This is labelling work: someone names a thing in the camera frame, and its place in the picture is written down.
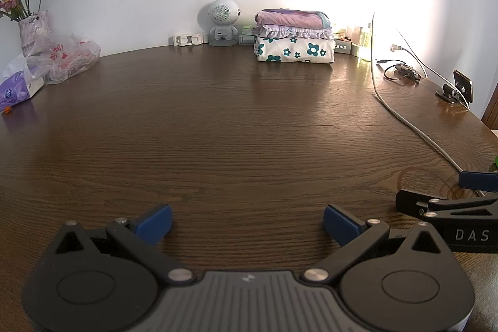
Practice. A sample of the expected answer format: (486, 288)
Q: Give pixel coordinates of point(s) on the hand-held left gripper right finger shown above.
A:
(338, 225)

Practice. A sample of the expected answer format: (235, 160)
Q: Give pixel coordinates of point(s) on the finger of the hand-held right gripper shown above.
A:
(410, 199)
(478, 181)

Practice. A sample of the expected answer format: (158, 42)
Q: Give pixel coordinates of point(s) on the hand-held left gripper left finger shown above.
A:
(155, 225)

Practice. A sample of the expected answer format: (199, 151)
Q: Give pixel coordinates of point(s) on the brown wooden door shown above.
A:
(491, 110)

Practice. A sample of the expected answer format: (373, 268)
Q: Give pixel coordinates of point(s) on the black phone holder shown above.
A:
(461, 87)

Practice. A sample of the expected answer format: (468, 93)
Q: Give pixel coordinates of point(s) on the pale green box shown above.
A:
(362, 51)

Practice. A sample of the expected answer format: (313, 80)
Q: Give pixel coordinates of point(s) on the black white box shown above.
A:
(343, 46)

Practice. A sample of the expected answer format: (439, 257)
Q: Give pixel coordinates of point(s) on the white red plastic bag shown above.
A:
(74, 59)

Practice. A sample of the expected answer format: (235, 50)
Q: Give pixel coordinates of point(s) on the small orange item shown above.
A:
(6, 110)

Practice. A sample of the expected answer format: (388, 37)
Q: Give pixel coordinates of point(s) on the small white gadget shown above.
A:
(188, 39)

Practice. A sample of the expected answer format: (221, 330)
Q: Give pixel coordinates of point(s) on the purple tissue box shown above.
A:
(17, 91)

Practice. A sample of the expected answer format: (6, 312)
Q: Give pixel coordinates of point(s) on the small green white box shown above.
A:
(247, 38)

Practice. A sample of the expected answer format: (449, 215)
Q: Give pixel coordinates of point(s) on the white robot speaker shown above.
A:
(222, 17)

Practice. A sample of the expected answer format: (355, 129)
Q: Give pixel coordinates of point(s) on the wrapped flower vase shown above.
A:
(34, 32)

